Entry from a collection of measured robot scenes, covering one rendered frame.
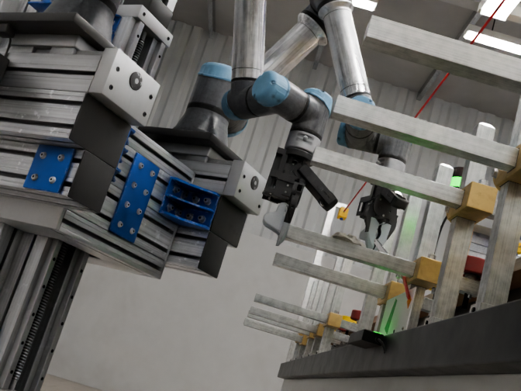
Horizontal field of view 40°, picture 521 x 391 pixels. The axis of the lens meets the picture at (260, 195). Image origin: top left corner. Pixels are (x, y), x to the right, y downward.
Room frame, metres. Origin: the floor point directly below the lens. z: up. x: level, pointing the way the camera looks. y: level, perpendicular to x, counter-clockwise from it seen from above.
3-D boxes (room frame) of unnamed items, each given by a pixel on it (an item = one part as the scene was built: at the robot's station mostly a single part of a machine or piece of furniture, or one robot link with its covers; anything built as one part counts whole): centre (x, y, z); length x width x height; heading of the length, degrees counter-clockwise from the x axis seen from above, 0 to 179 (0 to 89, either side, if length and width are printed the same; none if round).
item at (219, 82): (1.77, 0.19, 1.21); 0.13 x 0.12 x 0.14; 169
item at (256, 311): (3.04, -0.32, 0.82); 0.43 x 0.03 x 0.04; 89
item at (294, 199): (1.52, -0.07, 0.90); 0.05 x 0.02 x 0.09; 179
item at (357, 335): (1.65, -0.33, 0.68); 0.22 x 0.05 x 0.05; 179
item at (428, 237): (1.57, -0.39, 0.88); 0.03 x 0.03 x 0.48; 89
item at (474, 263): (1.53, -0.49, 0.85); 0.08 x 0.08 x 0.11
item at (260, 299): (2.79, -0.31, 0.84); 0.43 x 0.03 x 0.04; 89
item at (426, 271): (1.55, -0.39, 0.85); 0.13 x 0.06 x 0.05; 179
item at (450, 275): (1.32, -0.39, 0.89); 0.03 x 0.03 x 0.48; 89
